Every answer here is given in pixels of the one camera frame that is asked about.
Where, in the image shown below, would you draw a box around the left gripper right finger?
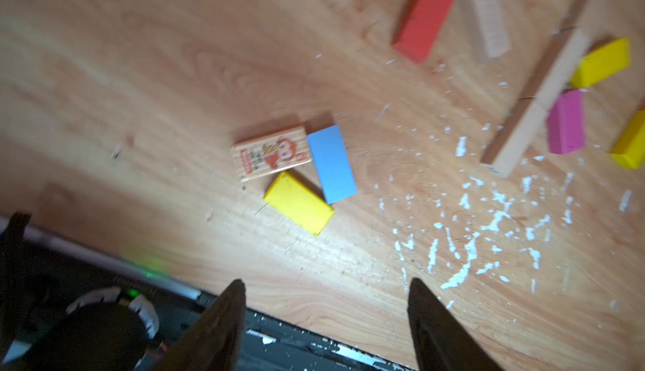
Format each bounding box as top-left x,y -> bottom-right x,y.
407,278 -> 501,370

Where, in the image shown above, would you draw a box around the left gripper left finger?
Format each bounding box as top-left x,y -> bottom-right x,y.
152,280 -> 246,370

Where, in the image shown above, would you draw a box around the yellow block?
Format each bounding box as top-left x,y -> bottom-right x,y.
610,110 -> 645,169
264,171 -> 334,236
570,38 -> 631,89

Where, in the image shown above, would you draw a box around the printed wooden block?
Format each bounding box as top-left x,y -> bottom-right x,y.
232,125 -> 312,182

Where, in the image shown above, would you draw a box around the natural wood block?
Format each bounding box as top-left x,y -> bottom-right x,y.
480,99 -> 549,178
518,0 -> 610,109
461,0 -> 512,62

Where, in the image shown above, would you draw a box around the blue block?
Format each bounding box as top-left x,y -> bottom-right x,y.
307,125 -> 357,205

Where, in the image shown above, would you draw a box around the magenta block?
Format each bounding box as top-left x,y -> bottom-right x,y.
547,90 -> 586,155

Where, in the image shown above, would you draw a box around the red block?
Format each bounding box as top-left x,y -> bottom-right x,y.
393,0 -> 454,64

